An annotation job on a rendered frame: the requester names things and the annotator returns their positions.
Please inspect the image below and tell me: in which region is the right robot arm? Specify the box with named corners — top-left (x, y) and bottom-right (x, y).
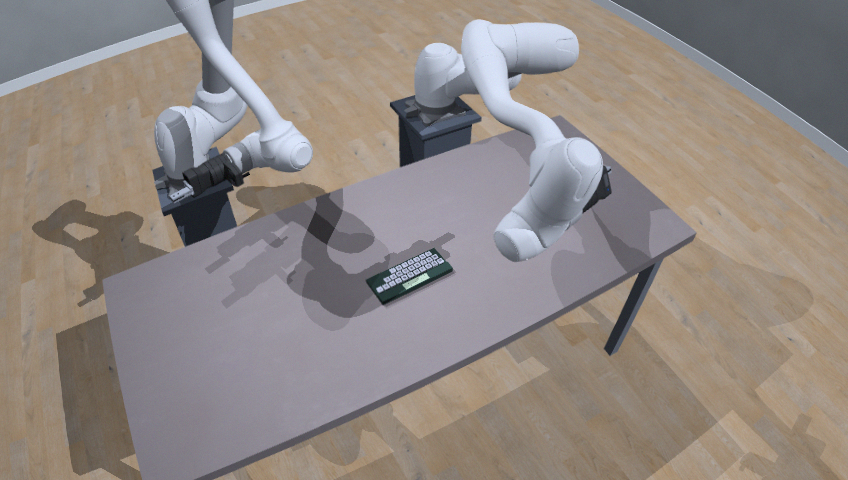
top-left (154, 0), bottom-right (313, 196)

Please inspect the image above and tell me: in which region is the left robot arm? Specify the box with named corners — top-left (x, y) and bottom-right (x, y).
top-left (404, 20), bottom-right (603, 262)

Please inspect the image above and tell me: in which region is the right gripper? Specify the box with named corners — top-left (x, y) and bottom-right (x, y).
top-left (170, 142), bottom-right (253, 204)

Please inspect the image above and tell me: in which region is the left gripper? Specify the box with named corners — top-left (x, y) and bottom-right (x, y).
top-left (565, 165), bottom-right (612, 231)

